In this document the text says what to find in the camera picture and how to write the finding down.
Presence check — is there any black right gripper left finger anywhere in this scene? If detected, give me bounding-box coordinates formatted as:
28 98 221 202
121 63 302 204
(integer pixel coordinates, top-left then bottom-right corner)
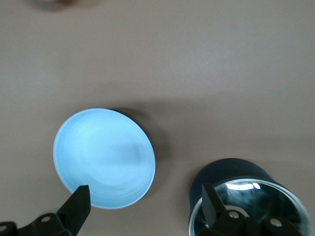
31 184 92 236

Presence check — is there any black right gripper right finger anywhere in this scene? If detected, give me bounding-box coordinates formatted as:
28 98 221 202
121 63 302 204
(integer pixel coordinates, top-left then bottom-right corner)
201 183 261 236

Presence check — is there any large light blue bowl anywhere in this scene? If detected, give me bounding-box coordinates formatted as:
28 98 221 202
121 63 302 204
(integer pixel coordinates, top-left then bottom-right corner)
53 108 157 210

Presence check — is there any brown paper table cover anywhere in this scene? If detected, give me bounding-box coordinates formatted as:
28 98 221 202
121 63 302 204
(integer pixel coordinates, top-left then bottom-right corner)
0 0 315 236

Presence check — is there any blue-handled utensil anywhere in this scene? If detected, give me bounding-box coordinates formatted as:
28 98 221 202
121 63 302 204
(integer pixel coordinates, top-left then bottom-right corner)
188 158 310 236

